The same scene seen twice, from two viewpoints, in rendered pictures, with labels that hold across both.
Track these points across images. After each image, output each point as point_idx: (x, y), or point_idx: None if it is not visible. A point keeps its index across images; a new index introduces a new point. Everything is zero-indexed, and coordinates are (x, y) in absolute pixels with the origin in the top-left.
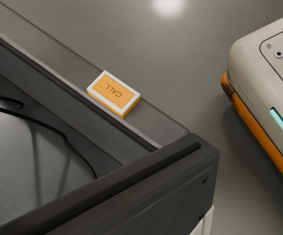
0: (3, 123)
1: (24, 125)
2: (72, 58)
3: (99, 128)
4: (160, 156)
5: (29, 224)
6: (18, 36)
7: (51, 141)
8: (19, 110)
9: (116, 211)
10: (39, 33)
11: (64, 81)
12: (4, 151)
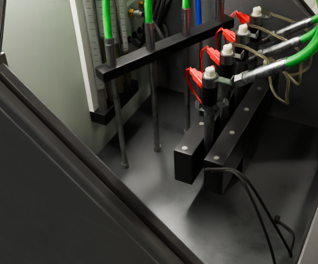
0: (274, 250)
1: (278, 263)
2: None
3: None
4: None
5: (154, 222)
6: None
7: None
8: (287, 257)
9: None
10: None
11: (299, 259)
12: (255, 257)
